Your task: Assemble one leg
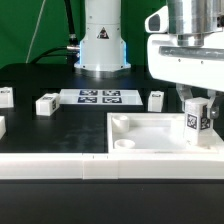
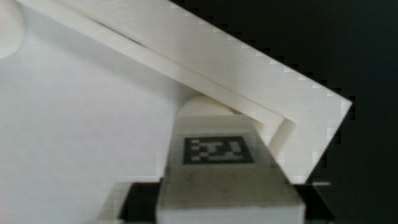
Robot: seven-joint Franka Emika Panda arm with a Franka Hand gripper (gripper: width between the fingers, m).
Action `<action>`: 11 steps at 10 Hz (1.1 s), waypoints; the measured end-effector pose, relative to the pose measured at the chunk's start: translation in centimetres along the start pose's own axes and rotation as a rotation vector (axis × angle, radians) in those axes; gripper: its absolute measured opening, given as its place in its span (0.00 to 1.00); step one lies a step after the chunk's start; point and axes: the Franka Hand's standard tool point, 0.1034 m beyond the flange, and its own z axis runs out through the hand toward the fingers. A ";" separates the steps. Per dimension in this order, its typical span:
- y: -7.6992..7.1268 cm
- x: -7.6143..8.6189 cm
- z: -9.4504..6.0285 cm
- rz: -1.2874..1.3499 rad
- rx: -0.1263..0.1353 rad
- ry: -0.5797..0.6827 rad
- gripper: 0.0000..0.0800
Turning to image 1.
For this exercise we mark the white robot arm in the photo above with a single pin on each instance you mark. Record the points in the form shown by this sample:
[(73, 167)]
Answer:
[(185, 45)]

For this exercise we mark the white base tag plate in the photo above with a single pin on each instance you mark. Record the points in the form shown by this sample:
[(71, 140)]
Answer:
[(100, 97)]

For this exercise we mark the white square table top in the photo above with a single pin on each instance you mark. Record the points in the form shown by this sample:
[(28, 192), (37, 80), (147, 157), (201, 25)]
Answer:
[(146, 133)]

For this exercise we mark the white U-shaped obstacle fence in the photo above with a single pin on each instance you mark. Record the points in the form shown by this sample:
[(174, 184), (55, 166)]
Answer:
[(111, 166)]

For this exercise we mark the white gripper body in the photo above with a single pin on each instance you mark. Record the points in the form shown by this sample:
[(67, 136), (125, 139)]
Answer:
[(195, 66)]

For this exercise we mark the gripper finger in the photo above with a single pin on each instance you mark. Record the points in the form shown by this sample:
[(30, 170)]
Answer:
[(213, 105), (184, 93)]

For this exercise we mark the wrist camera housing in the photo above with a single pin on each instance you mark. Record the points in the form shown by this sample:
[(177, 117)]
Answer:
[(158, 21)]

